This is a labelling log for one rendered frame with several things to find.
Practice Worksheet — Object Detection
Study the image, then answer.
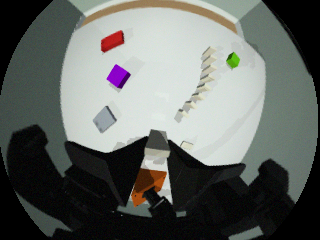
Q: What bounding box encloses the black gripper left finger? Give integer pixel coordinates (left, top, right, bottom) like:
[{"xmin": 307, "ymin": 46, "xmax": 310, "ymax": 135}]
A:
[{"xmin": 64, "ymin": 136, "xmax": 148, "ymax": 207}]

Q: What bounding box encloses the green rectangular block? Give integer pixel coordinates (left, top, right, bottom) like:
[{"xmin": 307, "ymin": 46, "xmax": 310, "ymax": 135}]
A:
[{"xmin": 227, "ymin": 52, "xmax": 240, "ymax": 68}]

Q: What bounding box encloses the purple block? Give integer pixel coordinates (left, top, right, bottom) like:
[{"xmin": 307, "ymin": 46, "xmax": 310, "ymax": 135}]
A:
[{"xmin": 107, "ymin": 64, "xmax": 131, "ymax": 89}]

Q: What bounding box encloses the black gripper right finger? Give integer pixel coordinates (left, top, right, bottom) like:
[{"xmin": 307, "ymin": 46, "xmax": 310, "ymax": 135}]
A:
[{"xmin": 167, "ymin": 139, "xmax": 247, "ymax": 213}]

